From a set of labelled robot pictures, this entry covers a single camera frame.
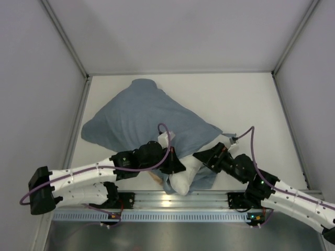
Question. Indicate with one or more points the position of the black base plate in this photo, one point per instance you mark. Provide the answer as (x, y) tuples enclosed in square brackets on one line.
[(235, 200), (123, 200)]

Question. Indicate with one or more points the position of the aluminium frame post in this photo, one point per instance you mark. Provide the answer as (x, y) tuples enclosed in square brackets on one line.
[(70, 149), (308, 13)]

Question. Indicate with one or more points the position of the blue pillowcase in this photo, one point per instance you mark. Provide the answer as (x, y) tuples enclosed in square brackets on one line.
[(131, 119)]

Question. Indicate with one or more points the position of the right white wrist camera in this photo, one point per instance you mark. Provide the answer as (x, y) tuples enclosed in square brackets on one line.
[(234, 143)]

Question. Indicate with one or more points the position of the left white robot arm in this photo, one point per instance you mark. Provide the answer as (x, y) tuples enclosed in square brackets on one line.
[(94, 185)]

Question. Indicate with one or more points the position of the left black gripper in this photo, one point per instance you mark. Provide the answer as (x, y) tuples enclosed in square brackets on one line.
[(172, 162)]

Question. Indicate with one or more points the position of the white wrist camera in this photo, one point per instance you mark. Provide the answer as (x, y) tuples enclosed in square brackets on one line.
[(234, 143), (163, 139)]

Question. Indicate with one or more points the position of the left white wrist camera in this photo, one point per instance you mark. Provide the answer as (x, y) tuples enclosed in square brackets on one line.
[(163, 139)]

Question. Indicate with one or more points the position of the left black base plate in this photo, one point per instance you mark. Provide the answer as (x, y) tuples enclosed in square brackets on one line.
[(123, 200)]

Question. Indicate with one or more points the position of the aluminium mounting rail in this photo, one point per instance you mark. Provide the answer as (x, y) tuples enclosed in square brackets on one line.
[(152, 200)]

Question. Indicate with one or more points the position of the right aluminium frame post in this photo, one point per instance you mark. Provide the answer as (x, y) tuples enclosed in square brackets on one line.
[(308, 13)]

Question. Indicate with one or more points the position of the left aluminium frame post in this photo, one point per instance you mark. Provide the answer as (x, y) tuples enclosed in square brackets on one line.
[(70, 149)]

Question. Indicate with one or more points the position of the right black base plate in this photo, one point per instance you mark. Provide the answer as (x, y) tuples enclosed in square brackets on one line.
[(235, 200)]

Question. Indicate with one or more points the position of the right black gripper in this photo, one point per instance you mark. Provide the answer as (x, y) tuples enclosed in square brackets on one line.
[(209, 157)]

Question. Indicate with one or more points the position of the white pillow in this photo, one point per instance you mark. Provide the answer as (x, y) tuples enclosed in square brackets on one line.
[(181, 182)]

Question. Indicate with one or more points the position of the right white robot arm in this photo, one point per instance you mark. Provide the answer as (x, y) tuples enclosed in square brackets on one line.
[(268, 191)]

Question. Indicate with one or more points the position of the slotted grey cable duct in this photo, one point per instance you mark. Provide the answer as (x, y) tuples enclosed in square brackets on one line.
[(151, 216)]

